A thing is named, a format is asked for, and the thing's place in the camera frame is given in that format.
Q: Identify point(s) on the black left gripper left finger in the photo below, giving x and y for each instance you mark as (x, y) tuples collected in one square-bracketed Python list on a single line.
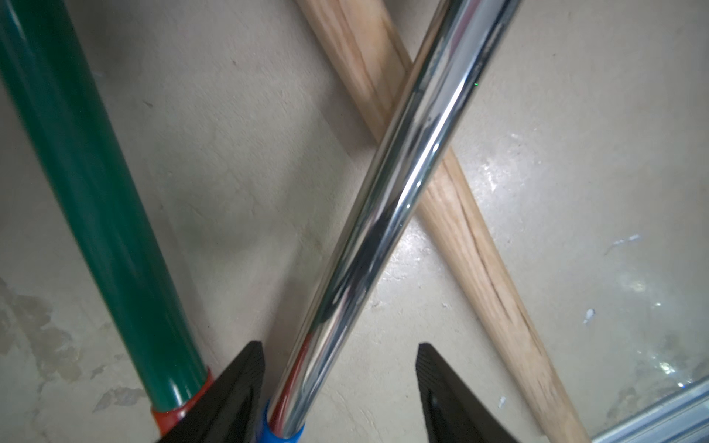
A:
[(227, 412)]

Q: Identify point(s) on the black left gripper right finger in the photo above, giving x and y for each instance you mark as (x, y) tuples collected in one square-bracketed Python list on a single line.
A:
[(452, 412)]

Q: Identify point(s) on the chrome blue handled hoe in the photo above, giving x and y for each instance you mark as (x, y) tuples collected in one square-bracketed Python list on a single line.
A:
[(461, 39)]

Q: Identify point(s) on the green red handled hoe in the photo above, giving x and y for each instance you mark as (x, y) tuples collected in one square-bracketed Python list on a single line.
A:
[(50, 83)]

